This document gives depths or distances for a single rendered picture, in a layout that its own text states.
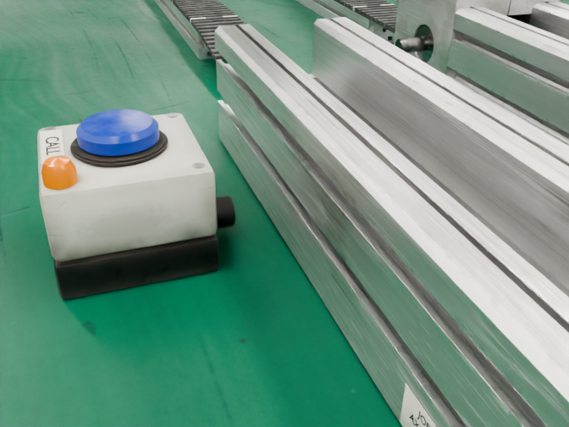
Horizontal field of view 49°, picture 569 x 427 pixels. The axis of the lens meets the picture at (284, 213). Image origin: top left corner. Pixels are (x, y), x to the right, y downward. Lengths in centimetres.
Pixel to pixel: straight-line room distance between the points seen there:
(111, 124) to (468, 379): 20
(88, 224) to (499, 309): 19
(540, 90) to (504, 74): 4
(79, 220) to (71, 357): 6
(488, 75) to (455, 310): 31
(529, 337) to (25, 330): 22
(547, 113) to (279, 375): 26
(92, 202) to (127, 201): 2
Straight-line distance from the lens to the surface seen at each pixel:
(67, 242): 31
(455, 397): 21
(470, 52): 51
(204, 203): 30
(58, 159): 29
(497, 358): 19
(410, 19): 58
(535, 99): 45
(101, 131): 31
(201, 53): 66
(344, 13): 77
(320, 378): 27
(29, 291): 34
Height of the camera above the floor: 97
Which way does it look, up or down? 31 degrees down
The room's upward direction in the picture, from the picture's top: 1 degrees clockwise
